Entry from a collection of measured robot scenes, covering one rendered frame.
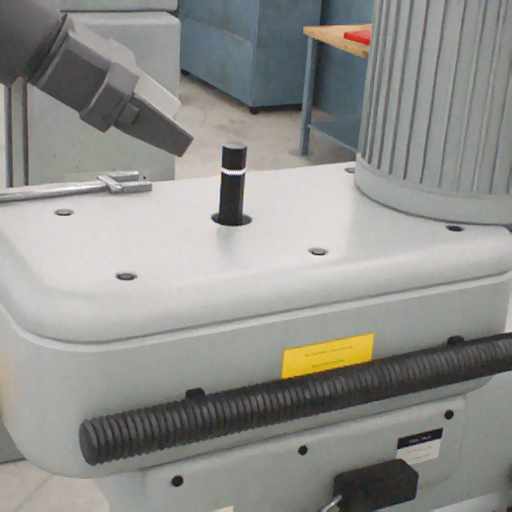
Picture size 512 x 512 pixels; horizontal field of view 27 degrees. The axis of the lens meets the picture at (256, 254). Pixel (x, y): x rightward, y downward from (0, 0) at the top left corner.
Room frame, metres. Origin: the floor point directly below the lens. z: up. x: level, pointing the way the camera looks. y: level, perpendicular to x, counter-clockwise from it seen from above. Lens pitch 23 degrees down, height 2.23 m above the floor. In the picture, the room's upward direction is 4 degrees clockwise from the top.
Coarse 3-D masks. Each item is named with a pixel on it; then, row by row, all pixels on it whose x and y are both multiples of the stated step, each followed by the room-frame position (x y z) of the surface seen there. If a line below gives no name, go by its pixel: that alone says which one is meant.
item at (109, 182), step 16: (96, 176) 0.97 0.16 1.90; (112, 176) 0.97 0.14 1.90; (128, 176) 0.98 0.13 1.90; (0, 192) 0.90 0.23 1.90; (16, 192) 0.91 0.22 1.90; (32, 192) 0.91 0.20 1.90; (48, 192) 0.92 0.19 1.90; (64, 192) 0.93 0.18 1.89; (80, 192) 0.93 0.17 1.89; (112, 192) 0.94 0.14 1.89; (128, 192) 0.95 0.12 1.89
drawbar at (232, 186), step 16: (224, 144) 0.90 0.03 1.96; (240, 144) 0.91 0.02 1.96; (224, 160) 0.90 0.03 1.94; (240, 160) 0.89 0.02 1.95; (224, 176) 0.90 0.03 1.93; (240, 176) 0.89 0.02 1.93; (224, 192) 0.89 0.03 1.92; (240, 192) 0.89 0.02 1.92; (224, 208) 0.89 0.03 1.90; (240, 208) 0.90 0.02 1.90; (224, 224) 0.89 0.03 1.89; (240, 224) 0.90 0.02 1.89
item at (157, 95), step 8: (144, 72) 0.94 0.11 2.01; (144, 80) 0.93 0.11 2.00; (152, 80) 0.94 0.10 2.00; (136, 88) 0.93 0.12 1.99; (144, 88) 0.93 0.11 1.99; (152, 88) 0.94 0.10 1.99; (160, 88) 0.94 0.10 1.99; (144, 96) 0.93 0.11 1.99; (152, 96) 0.94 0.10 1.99; (160, 96) 0.94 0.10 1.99; (168, 96) 0.94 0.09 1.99; (160, 104) 0.94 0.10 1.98; (168, 104) 0.94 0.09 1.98; (176, 104) 0.94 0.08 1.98; (168, 112) 0.94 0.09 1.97
